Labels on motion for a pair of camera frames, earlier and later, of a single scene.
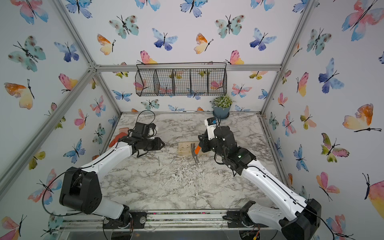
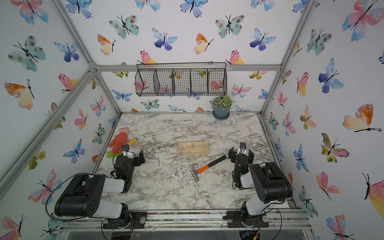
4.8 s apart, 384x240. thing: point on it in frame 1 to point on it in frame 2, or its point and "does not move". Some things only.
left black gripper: [158, 143] to [138, 162]
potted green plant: [221, 107] does not move
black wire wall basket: [206, 79] does not move
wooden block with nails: [184, 148] does not move
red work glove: [123, 132] does not move
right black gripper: [205, 143] to [233, 155]
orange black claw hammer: [195, 150] to [195, 172]
